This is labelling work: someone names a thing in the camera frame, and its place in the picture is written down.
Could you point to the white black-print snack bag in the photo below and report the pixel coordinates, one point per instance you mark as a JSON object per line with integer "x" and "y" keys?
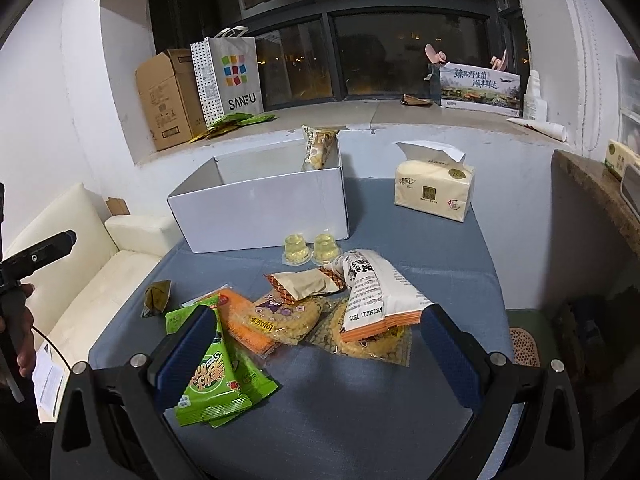
{"x": 375, "y": 295}

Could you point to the blue tablecloth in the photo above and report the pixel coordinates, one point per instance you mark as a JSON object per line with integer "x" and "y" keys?
{"x": 325, "y": 410}

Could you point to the dark framed window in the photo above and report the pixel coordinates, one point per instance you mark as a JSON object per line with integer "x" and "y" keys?
{"x": 350, "y": 35}

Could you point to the cream leather sofa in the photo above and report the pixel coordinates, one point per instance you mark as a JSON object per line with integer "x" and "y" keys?
{"x": 75, "y": 270}

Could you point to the orange snack packet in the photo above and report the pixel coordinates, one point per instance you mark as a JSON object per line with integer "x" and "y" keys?
{"x": 240, "y": 320}

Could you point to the landscape printed box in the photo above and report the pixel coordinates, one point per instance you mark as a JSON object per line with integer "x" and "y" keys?
{"x": 480, "y": 87}

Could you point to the rolled white paper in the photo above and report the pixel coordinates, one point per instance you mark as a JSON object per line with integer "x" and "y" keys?
{"x": 537, "y": 129}

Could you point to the pink hand fan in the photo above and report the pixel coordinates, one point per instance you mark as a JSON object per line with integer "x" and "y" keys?
{"x": 432, "y": 55}
{"x": 500, "y": 62}

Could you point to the yellow tissue pack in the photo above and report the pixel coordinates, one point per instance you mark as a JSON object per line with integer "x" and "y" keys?
{"x": 432, "y": 190}

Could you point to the green label tissue pack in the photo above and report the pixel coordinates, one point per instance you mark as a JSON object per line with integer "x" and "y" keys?
{"x": 622, "y": 157}

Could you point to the white plastic bottle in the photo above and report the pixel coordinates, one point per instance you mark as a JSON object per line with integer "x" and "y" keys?
{"x": 535, "y": 100}

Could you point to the pile of green sachets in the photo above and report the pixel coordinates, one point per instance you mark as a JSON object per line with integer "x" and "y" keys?
{"x": 230, "y": 125}

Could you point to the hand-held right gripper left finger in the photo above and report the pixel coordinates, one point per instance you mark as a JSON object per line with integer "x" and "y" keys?
{"x": 186, "y": 357}

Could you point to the yellow jelly cup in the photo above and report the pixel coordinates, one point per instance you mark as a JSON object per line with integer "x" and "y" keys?
{"x": 326, "y": 247}
{"x": 296, "y": 250}

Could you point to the flat cardboard piece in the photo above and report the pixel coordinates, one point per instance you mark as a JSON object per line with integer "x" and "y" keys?
{"x": 116, "y": 206}

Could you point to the person's left hand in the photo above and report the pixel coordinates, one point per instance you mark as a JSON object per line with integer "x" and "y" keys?
{"x": 27, "y": 357}

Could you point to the person's left forearm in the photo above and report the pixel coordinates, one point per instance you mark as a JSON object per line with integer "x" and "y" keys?
{"x": 17, "y": 440}

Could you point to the brown flat packet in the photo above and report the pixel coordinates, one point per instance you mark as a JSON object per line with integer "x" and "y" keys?
{"x": 416, "y": 100}

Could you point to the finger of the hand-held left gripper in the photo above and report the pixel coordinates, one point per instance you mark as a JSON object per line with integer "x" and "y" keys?
{"x": 45, "y": 247}

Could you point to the brown snack packet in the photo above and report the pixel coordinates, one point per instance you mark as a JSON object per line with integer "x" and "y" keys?
{"x": 300, "y": 285}

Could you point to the brown cardboard box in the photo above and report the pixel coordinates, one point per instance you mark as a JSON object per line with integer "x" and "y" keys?
{"x": 167, "y": 100}

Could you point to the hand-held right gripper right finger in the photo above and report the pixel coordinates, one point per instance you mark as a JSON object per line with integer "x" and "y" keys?
{"x": 450, "y": 360}

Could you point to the brown perforated slipper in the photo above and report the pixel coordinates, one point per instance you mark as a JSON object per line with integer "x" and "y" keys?
{"x": 525, "y": 345}

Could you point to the white paper sheet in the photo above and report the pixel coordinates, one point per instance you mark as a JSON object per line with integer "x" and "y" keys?
{"x": 49, "y": 375}

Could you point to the white paper shopping bag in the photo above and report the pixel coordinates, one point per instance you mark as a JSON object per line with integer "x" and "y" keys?
{"x": 232, "y": 75}

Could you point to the long beige snack packet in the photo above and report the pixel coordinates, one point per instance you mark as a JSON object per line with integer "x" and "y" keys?
{"x": 317, "y": 147}

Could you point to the clear plastic drawer unit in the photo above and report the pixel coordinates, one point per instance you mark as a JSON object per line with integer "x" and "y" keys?
{"x": 630, "y": 105}

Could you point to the dark green triangular packet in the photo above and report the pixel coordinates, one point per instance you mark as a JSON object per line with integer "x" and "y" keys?
{"x": 157, "y": 300}

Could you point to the clear yellow cracker packet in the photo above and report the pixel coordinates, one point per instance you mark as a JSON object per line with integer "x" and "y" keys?
{"x": 365, "y": 347}
{"x": 290, "y": 317}

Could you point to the brown stone counter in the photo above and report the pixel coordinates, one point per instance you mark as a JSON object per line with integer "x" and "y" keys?
{"x": 595, "y": 195}

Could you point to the white cardboard box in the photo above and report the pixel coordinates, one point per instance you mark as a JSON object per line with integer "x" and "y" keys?
{"x": 270, "y": 210}

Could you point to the white framed black device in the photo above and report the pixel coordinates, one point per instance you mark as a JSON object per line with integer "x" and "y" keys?
{"x": 632, "y": 187}

